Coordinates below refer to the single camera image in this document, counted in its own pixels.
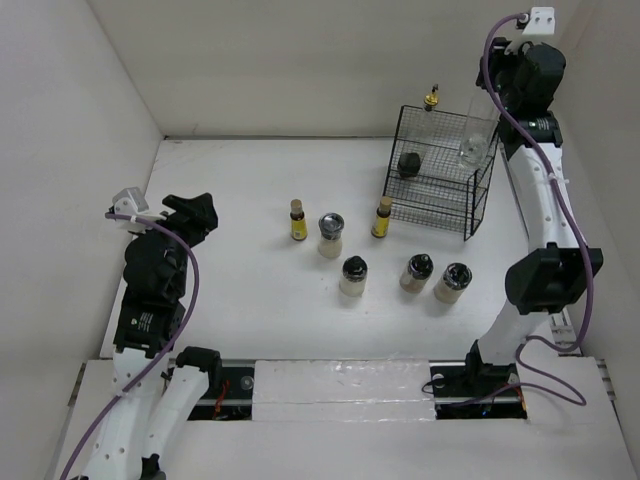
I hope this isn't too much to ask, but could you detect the small yellow bottle cork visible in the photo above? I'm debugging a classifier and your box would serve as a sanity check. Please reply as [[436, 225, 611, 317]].
[[371, 196, 393, 238], [290, 199, 308, 241]]

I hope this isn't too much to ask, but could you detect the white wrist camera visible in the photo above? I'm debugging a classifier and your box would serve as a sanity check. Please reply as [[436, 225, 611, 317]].
[[105, 187, 151, 223], [516, 7, 556, 37]]

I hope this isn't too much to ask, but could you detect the brown spice shaker black top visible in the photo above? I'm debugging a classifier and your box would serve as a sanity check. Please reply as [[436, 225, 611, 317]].
[[399, 253, 434, 294]]

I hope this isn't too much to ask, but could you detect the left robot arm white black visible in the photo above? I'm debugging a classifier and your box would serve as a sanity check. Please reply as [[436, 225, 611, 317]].
[[61, 187, 223, 479]]

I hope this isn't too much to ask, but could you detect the metal rail right edge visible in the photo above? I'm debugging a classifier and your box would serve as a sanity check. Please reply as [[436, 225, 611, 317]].
[[492, 143, 583, 358]]

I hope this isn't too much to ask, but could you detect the small yellow bottle cork right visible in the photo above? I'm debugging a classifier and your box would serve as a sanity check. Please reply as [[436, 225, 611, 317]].
[[371, 196, 393, 238]]

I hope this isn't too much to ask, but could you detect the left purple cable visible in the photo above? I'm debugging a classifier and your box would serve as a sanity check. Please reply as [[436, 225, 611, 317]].
[[64, 212, 202, 480]]

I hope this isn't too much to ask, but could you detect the tan spice grinder silver top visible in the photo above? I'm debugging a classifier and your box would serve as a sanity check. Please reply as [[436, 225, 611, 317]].
[[434, 262, 473, 304]]

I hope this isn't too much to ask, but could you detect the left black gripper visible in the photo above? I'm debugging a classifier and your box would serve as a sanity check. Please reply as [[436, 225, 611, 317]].
[[134, 192, 217, 296]]

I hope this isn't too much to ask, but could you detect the black top salt shaker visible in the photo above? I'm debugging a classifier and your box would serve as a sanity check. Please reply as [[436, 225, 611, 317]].
[[339, 255, 368, 297]]

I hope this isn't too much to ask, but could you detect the dark sauce bottle gold spout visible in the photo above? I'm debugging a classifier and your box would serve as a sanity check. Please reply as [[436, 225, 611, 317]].
[[397, 84, 439, 179]]

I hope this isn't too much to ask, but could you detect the small yellow bottle cork left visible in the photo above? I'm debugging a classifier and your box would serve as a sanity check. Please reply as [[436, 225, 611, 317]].
[[290, 199, 308, 241]]

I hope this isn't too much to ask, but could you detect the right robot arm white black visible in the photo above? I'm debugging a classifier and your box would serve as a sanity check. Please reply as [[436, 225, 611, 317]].
[[460, 37, 604, 402]]

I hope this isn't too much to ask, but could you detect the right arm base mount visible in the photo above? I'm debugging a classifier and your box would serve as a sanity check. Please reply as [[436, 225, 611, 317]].
[[422, 361, 527, 420]]

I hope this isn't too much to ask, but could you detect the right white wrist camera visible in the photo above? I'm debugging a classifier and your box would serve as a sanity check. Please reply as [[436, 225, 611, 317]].
[[516, 7, 556, 37]]

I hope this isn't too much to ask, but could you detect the black wire rack basket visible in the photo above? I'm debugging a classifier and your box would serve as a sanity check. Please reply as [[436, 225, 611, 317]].
[[382, 106, 498, 240]]

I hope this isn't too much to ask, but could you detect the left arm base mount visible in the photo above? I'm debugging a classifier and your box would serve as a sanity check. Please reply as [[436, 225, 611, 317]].
[[188, 364, 255, 422]]

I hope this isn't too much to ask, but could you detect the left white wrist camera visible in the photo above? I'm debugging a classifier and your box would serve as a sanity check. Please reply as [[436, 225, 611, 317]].
[[105, 187, 151, 223]]

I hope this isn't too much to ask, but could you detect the clear oil bottle gold spout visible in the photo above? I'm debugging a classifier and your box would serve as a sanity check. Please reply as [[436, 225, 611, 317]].
[[459, 89, 499, 170]]

